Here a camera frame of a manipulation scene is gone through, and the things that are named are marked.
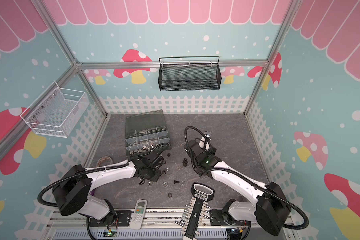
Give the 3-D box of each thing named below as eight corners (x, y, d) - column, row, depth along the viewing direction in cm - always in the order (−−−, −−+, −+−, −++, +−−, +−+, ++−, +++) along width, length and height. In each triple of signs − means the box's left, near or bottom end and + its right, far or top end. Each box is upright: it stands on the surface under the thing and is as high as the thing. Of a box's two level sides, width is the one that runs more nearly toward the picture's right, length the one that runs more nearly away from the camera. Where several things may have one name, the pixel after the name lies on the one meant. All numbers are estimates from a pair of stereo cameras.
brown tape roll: (98, 167, 94) (96, 166, 92) (99, 159, 98) (97, 157, 96) (112, 164, 95) (111, 163, 94) (113, 156, 99) (111, 154, 98)
